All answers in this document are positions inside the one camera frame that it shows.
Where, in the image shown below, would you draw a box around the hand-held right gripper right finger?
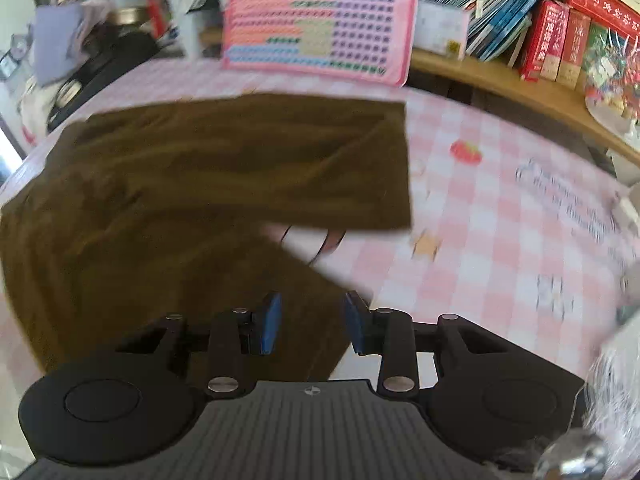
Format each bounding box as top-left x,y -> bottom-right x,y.
343,291 -> 506,403

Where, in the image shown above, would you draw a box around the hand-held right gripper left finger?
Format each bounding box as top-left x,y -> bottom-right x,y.
116,291 -> 283,399

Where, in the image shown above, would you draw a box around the brown pants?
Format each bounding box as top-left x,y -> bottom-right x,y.
0,92 -> 413,382

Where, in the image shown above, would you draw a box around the pink checkered tablecloth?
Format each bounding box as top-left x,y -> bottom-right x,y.
0,57 -> 640,461

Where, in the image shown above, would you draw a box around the shiny metal knob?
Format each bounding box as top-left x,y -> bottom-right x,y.
532,430 -> 611,480

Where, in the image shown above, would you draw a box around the white fluffy object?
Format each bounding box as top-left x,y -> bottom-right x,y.
582,280 -> 640,461

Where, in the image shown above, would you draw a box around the wooden shelf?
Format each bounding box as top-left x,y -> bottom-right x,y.
200,27 -> 640,166

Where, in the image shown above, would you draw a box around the black bag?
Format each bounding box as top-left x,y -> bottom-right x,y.
47,32 -> 161,131

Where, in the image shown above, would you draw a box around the pink chart board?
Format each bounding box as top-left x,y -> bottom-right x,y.
220,0 -> 422,86

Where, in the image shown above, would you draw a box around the white card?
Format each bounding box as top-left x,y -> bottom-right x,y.
414,0 -> 471,60

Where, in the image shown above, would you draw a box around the red thick dictionary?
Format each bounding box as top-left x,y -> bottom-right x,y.
519,0 -> 571,82

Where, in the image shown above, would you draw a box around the row of books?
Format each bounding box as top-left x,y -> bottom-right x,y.
419,0 -> 557,63

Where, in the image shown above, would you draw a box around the lavender cloth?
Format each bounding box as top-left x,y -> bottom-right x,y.
31,2 -> 108,87

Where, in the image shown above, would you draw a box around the red slim dictionary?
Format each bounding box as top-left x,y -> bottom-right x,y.
555,9 -> 592,88

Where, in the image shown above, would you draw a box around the colourful illustrated box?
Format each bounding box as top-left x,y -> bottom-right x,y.
582,22 -> 640,121

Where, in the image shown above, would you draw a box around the red hardcover book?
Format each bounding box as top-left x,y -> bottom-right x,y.
566,0 -> 640,38

